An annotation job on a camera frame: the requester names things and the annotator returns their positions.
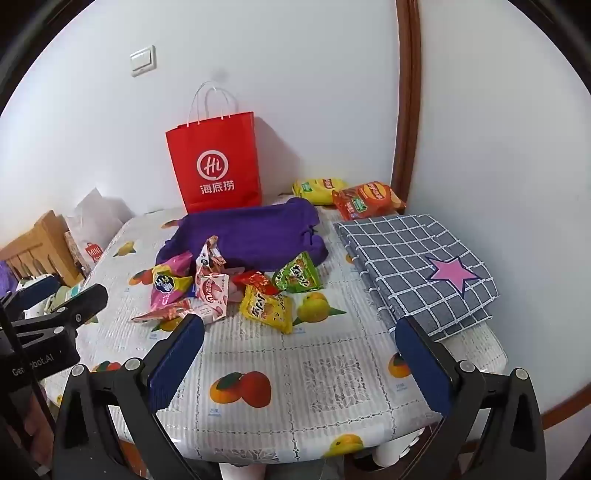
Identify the orange chips bag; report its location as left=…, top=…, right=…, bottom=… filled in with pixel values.
left=331, top=181, right=408, bottom=221

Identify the grey checked cloth pink star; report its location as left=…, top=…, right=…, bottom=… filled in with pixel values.
left=333, top=213, right=500, bottom=342

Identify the purple cloth tray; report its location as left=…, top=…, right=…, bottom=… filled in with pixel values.
left=158, top=198, right=329, bottom=269

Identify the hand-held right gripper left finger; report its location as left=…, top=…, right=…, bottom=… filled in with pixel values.
left=50, top=313, right=206, bottom=480

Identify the long pink stick packet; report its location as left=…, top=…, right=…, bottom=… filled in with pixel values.
left=131, top=299, right=195, bottom=324

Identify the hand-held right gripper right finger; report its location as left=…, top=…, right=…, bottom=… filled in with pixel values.
left=394, top=315, right=548, bottom=480

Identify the brown wooden door frame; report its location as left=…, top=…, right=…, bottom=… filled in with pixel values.
left=392, top=0, right=423, bottom=215

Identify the pink white snack packet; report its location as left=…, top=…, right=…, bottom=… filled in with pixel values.
left=194, top=272, right=230, bottom=325

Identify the white wall switch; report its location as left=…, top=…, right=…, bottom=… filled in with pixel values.
left=130, top=45, right=158, bottom=77

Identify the fruit print tablecloth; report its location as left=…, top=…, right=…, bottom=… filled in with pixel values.
left=44, top=203, right=509, bottom=464

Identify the green triangular snack packet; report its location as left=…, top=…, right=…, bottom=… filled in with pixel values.
left=272, top=251, right=323, bottom=293

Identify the white red snack packet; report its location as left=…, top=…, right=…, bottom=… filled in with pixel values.
left=194, top=235, right=228, bottom=275

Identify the person's left hand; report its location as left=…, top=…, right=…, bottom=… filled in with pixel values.
left=17, top=397, right=54, bottom=468

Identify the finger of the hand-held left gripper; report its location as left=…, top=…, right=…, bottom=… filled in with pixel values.
left=9, top=284, right=110, bottom=344
left=16, top=274, right=63, bottom=308

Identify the white plastic bag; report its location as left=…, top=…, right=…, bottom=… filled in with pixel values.
left=65, top=187, right=136, bottom=278

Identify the pink yellow snack packet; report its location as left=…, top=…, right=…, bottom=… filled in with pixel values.
left=150, top=251, right=195, bottom=315

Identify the red paper bag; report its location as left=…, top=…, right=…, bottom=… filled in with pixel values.
left=165, top=80, right=263, bottom=214

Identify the yellow chips bag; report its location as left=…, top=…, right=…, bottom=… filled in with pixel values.
left=292, top=178, right=348, bottom=206

